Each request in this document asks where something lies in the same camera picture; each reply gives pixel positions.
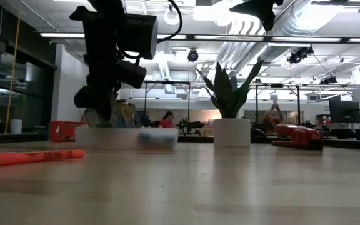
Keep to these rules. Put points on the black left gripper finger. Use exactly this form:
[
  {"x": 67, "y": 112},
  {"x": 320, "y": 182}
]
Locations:
[
  {"x": 92, "y": 117},
  {"x": 106, "y": 114}
]

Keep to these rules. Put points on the clear plastic storage box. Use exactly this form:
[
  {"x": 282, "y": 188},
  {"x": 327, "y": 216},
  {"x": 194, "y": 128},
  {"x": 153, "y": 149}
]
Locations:
[{"x": 117, "y": 139}]

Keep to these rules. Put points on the black robot with green light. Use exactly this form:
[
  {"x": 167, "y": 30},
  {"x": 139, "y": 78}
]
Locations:
[{"x": 187, "y": 125}]

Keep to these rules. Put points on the silver ventilation duct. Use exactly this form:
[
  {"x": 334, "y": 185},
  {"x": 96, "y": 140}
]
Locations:
[{"x": 292, "y": 25}]

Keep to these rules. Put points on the dark rectangular pack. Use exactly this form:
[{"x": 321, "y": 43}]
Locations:
[{"x": 158, "y": 140}]

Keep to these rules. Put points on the snake plant in white pot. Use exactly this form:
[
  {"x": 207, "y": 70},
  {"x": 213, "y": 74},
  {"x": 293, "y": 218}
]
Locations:
[{"x": 232, "y": 131}]

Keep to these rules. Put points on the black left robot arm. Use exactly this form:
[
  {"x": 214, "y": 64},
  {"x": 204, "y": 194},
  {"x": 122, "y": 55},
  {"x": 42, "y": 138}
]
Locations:
[{"x": 105, "y": 28}]

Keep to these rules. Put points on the person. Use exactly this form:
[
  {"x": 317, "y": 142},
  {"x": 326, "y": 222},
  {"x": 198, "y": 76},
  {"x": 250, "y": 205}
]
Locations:
[
  {"x": 167, "y": 122},
  {"x": 273, "y": 117}
]

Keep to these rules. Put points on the black ceiling spotlight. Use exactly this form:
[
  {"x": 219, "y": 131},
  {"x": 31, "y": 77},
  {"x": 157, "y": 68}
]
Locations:
[
  {"x": 193, "y": 55},
  {"x": 328, "y": 80}
]

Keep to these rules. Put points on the black ceiling camera cluster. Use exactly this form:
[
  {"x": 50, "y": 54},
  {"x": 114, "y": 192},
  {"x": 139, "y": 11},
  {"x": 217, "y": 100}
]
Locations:
[{"x": 295, "y": 57}]

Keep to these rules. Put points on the neon orange highlighter pen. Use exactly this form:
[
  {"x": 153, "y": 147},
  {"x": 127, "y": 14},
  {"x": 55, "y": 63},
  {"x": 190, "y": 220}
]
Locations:
[{"x": 27, "y": 157}]

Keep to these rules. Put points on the red bin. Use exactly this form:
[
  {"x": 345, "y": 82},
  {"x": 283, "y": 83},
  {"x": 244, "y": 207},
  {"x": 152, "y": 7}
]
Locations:
[{"x": 62, "y": 131}]

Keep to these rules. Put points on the overhead bar with light strips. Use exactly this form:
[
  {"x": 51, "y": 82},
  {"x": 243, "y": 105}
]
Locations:
[{"x": 191, "y": 37}]

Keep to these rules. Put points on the white cup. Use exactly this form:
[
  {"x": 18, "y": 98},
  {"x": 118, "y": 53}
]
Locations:
[{"x": 16, "y": 126}]

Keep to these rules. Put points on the black background robot arm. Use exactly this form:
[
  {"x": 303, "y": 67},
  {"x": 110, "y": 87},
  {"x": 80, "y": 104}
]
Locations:
[{"x": 147, "y": 120}]

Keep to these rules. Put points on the black monitor on arm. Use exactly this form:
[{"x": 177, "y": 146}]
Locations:
[{"x": 344, "y": 111}]

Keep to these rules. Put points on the black metal frame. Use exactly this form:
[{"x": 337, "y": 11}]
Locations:
[
  {"x": 167, "y": 82},
  {"x": 277, "y": 85}
]

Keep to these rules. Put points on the red stapler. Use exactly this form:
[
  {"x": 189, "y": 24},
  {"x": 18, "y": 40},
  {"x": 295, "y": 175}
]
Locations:
[{"x": 298, "y": 137}]

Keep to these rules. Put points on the green yellow crayon box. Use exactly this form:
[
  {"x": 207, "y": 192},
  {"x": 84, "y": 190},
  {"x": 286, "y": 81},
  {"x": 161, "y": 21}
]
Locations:
[{"x": 125, "y": 114}]

